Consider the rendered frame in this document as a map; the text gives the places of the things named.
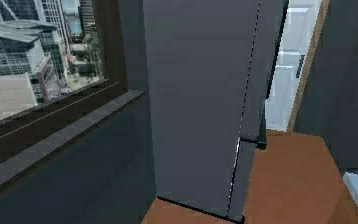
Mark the grey fridge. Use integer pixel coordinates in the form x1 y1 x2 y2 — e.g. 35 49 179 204
142 0 291 224

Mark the white room door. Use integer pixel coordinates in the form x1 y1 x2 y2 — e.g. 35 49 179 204
265 0 323 132

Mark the black door handle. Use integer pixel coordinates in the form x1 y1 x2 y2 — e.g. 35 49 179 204
295 54 306 80

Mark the dark framed window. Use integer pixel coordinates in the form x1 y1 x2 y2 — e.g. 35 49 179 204
0 0 145 196

